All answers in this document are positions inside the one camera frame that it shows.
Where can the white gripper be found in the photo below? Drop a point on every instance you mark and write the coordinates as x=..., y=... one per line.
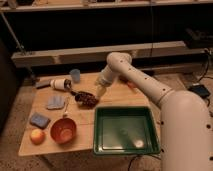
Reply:
x=101, y=90

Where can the dark grape bunch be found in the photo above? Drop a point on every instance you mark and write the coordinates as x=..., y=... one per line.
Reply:
x=86, y=99

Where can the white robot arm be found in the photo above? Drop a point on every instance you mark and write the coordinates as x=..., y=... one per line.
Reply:
x=186, y=136

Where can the red bowl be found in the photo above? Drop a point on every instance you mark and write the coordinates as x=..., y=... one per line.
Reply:
x=63, y=130

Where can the light blue cup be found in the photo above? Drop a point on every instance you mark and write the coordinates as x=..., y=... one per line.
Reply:
x=75, y=75

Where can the orange carrot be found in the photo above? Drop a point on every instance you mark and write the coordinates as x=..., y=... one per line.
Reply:
x=131, y=85

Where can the white cylindrical jar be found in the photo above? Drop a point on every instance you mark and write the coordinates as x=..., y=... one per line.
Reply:
x=61, y=84

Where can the wooden spoon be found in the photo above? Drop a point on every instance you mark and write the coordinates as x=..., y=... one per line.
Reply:
x=65, y=113

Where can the green plastic tray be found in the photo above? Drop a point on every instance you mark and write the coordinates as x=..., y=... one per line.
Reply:
x=125, y=130

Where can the light blue cloth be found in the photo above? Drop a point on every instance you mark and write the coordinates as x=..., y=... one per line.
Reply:
x=55, y=102

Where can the grey flat remote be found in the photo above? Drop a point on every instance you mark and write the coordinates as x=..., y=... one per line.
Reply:
x=42, y=84

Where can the blue sponge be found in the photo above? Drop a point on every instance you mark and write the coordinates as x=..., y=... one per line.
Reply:
x=39, y=120

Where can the wooden shelf beam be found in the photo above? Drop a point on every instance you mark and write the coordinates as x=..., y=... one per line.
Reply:
x=97, y=54

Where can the yellow-red apple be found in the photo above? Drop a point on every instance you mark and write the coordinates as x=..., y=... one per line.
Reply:
x=37, y=136

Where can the black power adapter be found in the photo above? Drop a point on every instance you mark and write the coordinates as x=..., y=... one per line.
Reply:
x=200, y=90

